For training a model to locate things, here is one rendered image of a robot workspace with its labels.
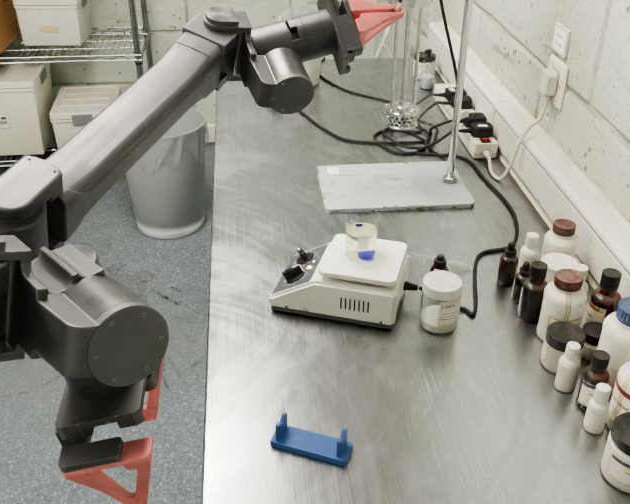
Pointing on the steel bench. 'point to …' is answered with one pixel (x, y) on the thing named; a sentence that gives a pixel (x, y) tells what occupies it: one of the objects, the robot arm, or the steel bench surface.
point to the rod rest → (311, 443)
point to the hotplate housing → (346, 299)
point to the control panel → (302, 268)
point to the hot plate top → (337, 268)
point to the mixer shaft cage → (401, 115)
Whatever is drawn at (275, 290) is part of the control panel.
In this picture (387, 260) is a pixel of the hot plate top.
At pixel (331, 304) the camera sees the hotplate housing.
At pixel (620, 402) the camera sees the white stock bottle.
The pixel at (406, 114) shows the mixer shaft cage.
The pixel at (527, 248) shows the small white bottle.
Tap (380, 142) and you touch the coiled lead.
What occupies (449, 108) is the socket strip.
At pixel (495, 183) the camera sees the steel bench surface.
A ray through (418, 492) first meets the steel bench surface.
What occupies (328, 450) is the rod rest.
